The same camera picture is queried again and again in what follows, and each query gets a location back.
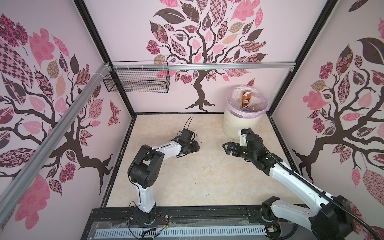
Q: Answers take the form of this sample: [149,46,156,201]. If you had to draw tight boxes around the aluminium rail left wall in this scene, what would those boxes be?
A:
[1,63,110,224]

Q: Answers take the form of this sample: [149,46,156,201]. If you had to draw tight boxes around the black base frame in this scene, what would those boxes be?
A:
[80,203,341,240]

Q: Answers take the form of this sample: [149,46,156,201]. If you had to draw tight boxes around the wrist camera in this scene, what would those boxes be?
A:
[238,129,253,148]
[181,129,196,142]

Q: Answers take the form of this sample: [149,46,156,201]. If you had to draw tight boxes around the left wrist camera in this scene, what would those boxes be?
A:
[181,129,196,142]

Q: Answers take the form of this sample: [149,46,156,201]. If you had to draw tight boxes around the white slotted cable duct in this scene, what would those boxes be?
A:
[93,226,267,240]

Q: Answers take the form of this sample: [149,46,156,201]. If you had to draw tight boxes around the black wire basket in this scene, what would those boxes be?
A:
[103,60,171,93]

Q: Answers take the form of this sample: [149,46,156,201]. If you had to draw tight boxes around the white waste bin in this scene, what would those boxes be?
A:
[222,86,270,141]

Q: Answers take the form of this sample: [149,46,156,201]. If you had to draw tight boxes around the aluminium rail back wall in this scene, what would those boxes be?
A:
[113,62,296,71]

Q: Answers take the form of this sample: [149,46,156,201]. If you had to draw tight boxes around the brown Nescafe bottle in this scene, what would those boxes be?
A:
[242,91,252,109]

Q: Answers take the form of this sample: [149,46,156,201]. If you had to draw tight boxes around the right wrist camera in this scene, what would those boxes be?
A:
[238,129,253,148]

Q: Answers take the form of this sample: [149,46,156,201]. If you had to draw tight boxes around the purple bin liner bag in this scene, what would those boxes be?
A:
[225,86,269,119]

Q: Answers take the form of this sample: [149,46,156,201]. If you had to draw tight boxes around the aluminium rail wall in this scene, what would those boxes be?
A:
[1,63,110,224]
[113,62,296,71]

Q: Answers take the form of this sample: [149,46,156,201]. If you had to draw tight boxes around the black corrugated cable right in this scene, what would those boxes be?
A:
[247,128,382,240]

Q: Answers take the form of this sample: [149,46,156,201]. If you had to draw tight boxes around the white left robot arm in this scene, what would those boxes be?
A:
[128,136,200,224]

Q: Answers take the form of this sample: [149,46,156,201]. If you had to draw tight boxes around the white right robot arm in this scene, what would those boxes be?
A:
[223,135,355,240]

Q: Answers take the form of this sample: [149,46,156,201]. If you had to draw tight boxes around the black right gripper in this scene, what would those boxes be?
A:
[222,141,255,162]

